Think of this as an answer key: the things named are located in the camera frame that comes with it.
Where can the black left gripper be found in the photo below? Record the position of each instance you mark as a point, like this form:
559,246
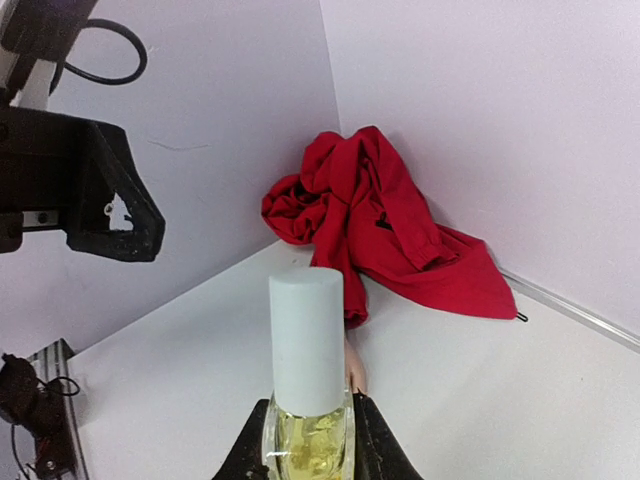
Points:
61,172

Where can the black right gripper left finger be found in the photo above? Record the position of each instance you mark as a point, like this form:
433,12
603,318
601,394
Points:
244,460

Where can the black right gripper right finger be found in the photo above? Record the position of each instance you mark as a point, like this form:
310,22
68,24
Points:
378,454

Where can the yellow nail polish bottle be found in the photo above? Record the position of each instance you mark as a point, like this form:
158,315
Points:
298,447

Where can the grey nail polish cap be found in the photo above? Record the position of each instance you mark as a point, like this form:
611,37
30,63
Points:
307,336

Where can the mannequin hand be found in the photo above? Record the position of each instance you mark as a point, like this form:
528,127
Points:
355,370

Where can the red cloth garment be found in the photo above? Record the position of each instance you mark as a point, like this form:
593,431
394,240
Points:
355,202

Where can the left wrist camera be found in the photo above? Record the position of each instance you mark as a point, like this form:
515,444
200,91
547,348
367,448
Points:
36,38

